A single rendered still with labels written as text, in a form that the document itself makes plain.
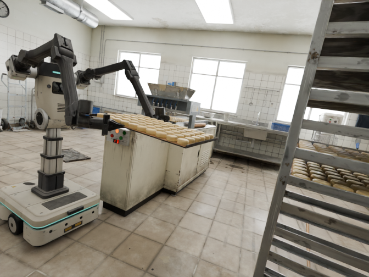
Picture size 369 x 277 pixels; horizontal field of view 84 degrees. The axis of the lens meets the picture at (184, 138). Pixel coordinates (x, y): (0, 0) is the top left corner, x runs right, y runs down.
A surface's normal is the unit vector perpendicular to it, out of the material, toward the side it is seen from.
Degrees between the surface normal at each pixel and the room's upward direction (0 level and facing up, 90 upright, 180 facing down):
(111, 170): 90
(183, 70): 90
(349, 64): 90
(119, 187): 90
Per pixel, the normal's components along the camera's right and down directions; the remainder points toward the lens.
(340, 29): -0.48, 0.07
